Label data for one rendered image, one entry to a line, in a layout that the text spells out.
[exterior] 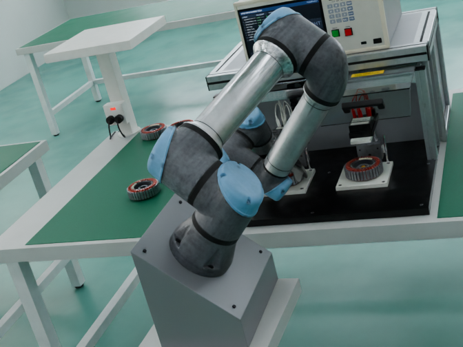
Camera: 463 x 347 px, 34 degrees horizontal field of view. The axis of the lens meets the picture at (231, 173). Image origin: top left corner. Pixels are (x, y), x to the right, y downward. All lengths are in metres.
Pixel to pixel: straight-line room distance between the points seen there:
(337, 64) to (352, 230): 0.50
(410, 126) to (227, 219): 1.02
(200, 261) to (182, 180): 0.19
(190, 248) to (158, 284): 0.10
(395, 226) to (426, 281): 1.15
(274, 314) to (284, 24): 0.67
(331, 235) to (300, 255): 1.43
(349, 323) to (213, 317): 1.40
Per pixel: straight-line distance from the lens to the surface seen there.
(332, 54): 1.81
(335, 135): 2.55
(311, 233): 2.13
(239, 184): 1.62
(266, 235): 2.17
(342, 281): 3.29
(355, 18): 2.28
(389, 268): 3.33
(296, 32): 1.82
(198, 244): 1.68
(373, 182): 2.25
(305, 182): 2.33
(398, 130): 2.51
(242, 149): 2.06
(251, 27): 2.36
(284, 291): 1.88
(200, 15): 5.48
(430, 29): 2.40
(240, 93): 1.74
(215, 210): 1.63
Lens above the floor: 1.73
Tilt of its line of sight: 22 degrees down
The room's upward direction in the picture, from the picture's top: 14 degrees counter-clockwise
